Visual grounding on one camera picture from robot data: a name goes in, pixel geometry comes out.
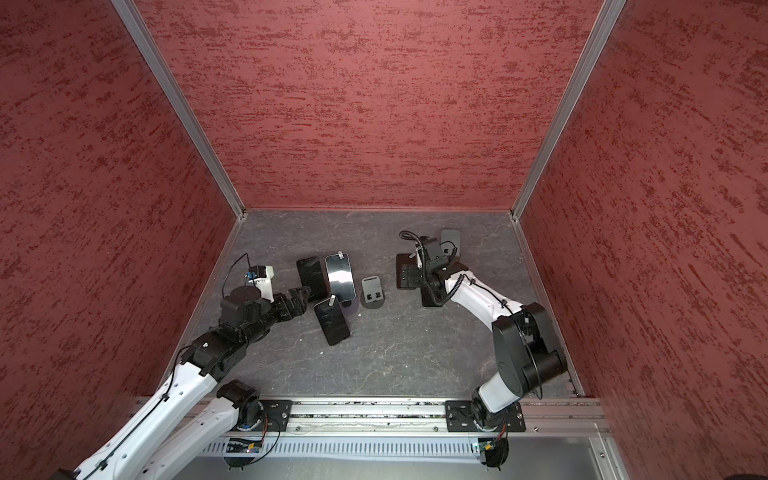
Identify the left circuit board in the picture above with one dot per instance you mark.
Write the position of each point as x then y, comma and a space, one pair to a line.
239, 446

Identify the silver-edged phone with sticker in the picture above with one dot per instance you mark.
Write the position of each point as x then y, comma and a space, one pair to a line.
340, 277

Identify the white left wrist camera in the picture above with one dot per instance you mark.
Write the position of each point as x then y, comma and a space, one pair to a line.
260, 277

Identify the circuit board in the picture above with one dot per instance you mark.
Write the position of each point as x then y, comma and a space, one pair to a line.
239, 446
493, 453

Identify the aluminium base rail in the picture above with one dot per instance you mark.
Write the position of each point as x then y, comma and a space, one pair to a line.
412, 428

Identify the grey metal phone stand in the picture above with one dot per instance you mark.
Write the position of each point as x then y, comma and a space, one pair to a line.
373, 296

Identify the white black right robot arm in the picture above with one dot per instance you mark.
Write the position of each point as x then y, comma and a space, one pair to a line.
547, 358

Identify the dark phone with sticker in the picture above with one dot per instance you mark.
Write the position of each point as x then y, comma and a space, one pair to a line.
408, 271

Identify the grey stand wooden base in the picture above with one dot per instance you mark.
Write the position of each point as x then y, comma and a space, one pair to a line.
450, 242

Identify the green-edged black phone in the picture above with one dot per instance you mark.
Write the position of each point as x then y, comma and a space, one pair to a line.
433, 294

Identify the aluminium corner post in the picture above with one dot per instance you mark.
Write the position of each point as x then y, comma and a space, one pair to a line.
134, 23
603, 26

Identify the right circuit board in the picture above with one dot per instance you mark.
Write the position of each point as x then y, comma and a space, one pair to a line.
493, 453

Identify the aluminium corner post left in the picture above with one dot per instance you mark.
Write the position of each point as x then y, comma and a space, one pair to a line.
134, 23

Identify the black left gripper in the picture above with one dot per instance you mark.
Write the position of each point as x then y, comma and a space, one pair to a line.
299, 306

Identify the aluminium corner post right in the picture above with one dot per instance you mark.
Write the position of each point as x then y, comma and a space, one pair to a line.
603, 26

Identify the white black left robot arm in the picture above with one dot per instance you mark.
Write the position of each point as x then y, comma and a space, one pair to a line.
195, 405

